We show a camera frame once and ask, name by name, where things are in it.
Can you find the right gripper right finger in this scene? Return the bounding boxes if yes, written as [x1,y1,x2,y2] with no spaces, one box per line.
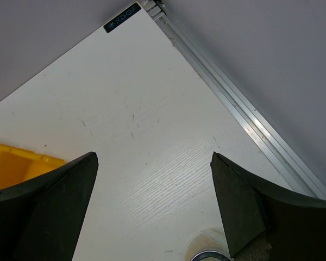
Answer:
[211,153,326,260]

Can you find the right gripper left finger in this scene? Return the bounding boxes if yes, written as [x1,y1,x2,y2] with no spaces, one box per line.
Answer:
[0,152,98,260]

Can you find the yellow four-compartment bin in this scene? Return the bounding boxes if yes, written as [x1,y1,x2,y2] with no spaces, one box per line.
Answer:
[0,144,67,190]

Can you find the open clear glass jar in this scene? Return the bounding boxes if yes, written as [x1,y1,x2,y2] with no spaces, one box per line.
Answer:
[184,228,231,260]

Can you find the right xdof label sticker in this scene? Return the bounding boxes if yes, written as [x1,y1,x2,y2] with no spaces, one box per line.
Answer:
[103,2,142,33]

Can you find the aluminium table frame rail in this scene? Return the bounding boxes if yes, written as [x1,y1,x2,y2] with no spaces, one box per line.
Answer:
[143,1,326,200]

